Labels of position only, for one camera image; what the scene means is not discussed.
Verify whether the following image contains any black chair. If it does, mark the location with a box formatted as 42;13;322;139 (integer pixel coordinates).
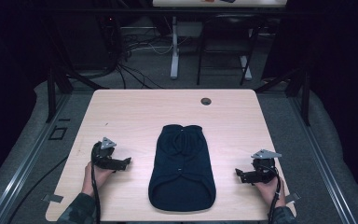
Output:
196;13;262;87

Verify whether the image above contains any black metal frame stand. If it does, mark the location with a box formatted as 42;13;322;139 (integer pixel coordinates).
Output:
45;18;110;124
255;59;311;127

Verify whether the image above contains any aluminium floor rail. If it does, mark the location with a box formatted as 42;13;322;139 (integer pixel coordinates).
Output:
0;92;73;224
288;94;358;224

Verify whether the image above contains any grey tape strip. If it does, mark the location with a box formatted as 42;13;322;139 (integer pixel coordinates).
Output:
284;191;302;205
42;193;64;203

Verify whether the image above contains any black floor cable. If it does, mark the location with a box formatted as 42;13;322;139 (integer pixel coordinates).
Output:
7;154;70;224

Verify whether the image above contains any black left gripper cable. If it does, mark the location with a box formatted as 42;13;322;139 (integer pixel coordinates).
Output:
89;155;103;224

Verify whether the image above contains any tangle of floor cables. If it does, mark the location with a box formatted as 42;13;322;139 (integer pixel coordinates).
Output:
105;15;194;91

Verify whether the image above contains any dark navy sleeveless garment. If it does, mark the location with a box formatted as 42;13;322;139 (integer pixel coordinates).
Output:
147;123;217;214

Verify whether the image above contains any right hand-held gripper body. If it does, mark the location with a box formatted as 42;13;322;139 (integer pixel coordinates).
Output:
250;148;283;185

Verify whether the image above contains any person's right hand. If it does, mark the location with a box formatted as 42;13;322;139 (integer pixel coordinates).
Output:
254;175;287;208

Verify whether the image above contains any black tape square outline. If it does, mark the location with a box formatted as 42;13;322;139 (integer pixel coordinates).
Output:
48;125;69;141

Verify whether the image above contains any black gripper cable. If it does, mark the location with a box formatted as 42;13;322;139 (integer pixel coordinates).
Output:
266;164;282;224
89;155;103;224

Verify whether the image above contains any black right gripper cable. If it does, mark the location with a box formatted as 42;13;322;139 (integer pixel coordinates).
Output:
266;164;282;224

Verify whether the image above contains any person's left hand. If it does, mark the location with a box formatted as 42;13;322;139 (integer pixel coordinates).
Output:
80;161;117;199

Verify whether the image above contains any white desk with legs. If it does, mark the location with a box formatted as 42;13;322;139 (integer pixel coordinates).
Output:
152;0;288;80

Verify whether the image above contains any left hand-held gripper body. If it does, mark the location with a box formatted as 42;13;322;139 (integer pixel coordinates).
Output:
90;136;121;171

